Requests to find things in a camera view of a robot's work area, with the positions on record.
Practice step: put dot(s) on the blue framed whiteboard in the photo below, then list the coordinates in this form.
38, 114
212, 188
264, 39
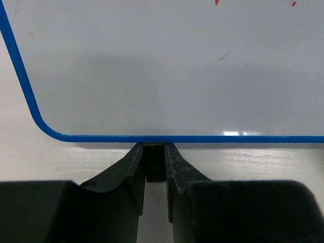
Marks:
170, 71

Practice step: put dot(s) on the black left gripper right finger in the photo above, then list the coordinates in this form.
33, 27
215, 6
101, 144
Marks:
203, 210

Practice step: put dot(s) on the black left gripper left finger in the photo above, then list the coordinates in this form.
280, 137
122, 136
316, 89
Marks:
105, 208

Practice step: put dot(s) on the black whiteboard clip tab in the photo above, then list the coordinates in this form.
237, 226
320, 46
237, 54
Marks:
154, 161

